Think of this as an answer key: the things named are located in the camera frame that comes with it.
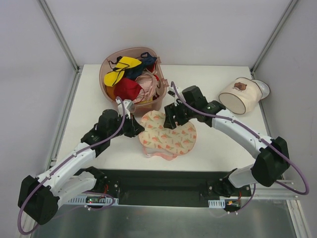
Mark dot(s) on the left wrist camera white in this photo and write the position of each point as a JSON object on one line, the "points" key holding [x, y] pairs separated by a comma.
{"points": [[126, 108]]}

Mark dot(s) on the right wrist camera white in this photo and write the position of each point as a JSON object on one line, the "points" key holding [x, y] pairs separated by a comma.
{"points": [[176, 94]]}

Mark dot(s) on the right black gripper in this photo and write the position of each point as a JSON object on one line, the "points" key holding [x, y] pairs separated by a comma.
{"points": [[172, 116]]}

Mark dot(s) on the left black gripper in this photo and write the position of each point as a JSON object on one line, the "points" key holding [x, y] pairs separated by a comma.
{"points": [[133, 125]]}

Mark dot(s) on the floral mesh laundry bag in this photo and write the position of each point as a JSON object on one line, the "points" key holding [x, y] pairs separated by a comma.
{"points": [[163, 142]]}

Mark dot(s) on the right white cable duct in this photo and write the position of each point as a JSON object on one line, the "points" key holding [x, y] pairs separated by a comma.
{"points": [[223, 203]]}

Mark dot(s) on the right aluminium frame post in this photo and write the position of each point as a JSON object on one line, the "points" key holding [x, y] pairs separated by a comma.
{"points": [[274, 34]]}

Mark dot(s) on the pink satin bra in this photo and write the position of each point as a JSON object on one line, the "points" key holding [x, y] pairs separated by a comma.
{"points": [[148, 83]]}

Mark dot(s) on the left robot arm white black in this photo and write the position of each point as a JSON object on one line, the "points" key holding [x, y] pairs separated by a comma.
{"points": [[42, 196]]}

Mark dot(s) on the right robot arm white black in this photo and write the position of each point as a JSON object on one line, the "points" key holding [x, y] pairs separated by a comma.
{"points": [[270, 154]]}

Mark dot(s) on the left aluminium frame post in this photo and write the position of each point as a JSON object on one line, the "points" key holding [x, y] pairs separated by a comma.
{"points": [[58, 34]]}

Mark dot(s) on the aluminium frame post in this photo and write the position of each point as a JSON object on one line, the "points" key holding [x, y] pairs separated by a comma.
{"points": [[58, 34], [274, 34]]}

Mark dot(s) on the red bra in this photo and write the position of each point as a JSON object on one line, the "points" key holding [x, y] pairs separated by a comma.
{"points": [[127, 89]]}

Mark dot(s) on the left white cable duct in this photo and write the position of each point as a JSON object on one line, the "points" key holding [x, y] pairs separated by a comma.
{"points": [[92, 200]]}

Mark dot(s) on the navy blue bra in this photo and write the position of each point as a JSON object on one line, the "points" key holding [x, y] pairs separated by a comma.
{"points": [[146, 60]]}

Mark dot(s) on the cream bear laundry bag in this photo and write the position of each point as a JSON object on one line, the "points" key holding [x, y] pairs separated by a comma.
{"points": [[240, 96]]}

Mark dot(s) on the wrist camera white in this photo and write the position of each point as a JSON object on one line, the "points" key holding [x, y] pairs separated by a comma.
{"points": [[126, 108], [176, 94]]}

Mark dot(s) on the yellow bra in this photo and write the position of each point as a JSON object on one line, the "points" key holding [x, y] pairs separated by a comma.
{"points": [[118, 69]]}

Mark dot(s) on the pink plastic basket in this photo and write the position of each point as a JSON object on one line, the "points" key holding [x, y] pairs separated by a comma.
{"points": [[140, 108]]}

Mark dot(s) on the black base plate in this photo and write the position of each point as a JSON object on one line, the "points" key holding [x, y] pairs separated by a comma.
{"points": [[161, 188]]}

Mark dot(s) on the white cable duct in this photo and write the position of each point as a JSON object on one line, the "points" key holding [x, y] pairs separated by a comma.
{"points": [[223, 203], [92, 200]]}

